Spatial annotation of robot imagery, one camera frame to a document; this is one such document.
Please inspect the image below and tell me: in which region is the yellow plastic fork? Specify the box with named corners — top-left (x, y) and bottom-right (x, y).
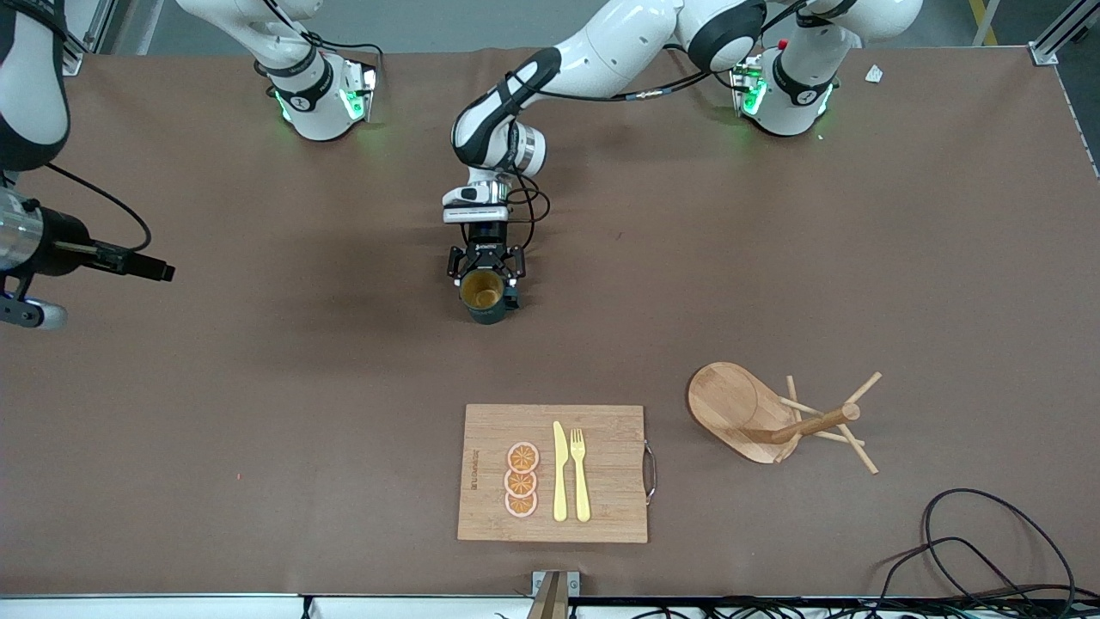
top-left (570, 428), bottom-right (592, 523)

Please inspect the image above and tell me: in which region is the black right arm gripper cable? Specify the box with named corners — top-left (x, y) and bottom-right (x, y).
top-left (43, 162), bottom-right (154, 253)

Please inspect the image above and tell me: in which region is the black right base cable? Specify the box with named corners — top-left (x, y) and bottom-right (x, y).
top-left (266, 0), bottom-right (384, 80)

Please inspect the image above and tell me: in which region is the yellow plastic knife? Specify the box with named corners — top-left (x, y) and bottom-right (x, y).
top-left (552, 420), bottom-right (570, 523)

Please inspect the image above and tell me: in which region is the wooden mug tree stand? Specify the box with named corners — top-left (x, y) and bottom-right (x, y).
top-left (687, 361), bottom-right (883, 475)

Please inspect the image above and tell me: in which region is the aluminium frame profile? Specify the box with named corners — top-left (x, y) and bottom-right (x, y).
top-left (60, 0), bottom-right (117, 77)
top-left (1030, 0), bottom-right (1100, 65)

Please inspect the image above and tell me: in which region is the metal bracket with wooden post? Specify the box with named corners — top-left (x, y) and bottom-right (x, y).
top-left (526, 570), bottom-right (581, 619)

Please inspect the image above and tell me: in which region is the dark green mug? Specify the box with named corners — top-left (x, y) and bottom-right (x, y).
top-left (458, 268), bottom-right (522, 326)

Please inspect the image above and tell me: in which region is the short black looped cable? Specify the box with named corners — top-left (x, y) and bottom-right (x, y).
top-left (877, 537), bottom-right (1045, 607)

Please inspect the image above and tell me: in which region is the long black looped cable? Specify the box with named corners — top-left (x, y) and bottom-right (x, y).
top-left (922, 488), bottom-right (1077, 603)

